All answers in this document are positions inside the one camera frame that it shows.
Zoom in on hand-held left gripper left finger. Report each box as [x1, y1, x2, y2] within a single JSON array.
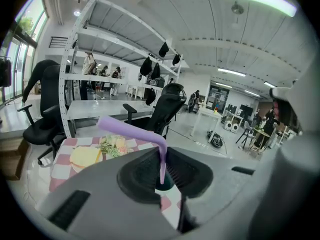
[[37, 146, 182, 240]]

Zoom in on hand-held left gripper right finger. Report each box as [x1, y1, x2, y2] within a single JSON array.
[[165, 146, 262, 234]]

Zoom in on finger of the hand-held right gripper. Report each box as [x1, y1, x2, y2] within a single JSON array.
[[246, 133, 320, 240], [269, 56, 320, 135]]

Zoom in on purple bendy straw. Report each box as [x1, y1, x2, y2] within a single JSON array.
[[96, 115, 168, 185]]

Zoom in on black round device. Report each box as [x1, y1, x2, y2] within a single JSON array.
[[206, 130, 224, 149]]

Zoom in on yellow bread slice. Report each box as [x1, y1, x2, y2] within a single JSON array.
[[69, 145, 103, 170]]

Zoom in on red white checkered tablecloth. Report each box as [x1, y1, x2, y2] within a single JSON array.
[[48, 135, 184, 232]]

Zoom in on flower bouquet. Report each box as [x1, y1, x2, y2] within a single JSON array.
[[95, 134, 136, 159]]

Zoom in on wooden round table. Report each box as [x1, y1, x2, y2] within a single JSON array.
[[249, 125, 271, 155]]

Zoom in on grey shell chair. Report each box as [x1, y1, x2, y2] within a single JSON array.
[[235, 120, 254, 150]]

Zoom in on black monitor screen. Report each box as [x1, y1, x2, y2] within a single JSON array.
[[239, 104, 254, 117]]

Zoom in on white square table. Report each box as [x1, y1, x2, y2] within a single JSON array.
[[190, 107, 224, 138]]

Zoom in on black office chair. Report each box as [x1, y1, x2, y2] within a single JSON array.
[[122, 82, 188, 140], [16, 58, 69, 166]]

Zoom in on white metal shelf rack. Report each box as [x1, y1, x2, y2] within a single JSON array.
[[58, 0, 189, 139]]

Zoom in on wooden cabinet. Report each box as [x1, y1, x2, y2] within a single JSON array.
[[0, 137, 30, 182]]

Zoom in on round ceiling fixture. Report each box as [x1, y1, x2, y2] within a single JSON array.
[[230, 0, 245, 16]]

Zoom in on black jacket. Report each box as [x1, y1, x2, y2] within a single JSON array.
[[21, 58, 61, 105]]

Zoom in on dark clothes on rack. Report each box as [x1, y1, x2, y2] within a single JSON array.
[[0, 55, 13, 88]]

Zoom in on green plant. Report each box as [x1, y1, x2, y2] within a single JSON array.
[[18, 15, 35, 38]]

